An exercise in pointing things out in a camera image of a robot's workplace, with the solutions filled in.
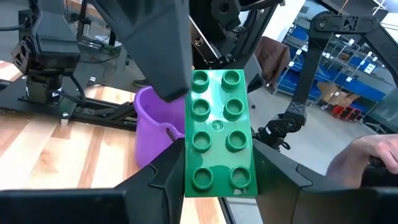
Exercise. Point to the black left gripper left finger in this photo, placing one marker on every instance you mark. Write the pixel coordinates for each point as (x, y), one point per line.
(155, 193)

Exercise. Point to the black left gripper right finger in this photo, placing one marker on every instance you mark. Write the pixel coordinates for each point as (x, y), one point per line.
(295, 196)

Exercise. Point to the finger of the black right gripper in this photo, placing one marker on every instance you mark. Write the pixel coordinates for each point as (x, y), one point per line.
(255, 74)
(155, 40)

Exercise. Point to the green brick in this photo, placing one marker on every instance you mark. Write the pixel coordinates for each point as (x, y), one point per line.
(217, 146)

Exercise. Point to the brown draped cloth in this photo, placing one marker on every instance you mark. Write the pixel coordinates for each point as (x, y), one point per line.
(272, 59)

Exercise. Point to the purple plastic bucket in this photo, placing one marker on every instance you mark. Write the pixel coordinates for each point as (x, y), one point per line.
(152, 124)

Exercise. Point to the person's hand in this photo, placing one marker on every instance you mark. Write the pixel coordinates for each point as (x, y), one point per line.
(357, 158)

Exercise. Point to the cardboard boxes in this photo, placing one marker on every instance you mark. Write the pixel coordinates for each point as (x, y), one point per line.
(335, 93)

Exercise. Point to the red storage bins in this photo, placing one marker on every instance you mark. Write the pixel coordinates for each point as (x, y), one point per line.
(345, 112)

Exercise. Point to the shelf with blue bins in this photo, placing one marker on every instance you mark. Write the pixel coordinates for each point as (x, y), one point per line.
(357, 84)

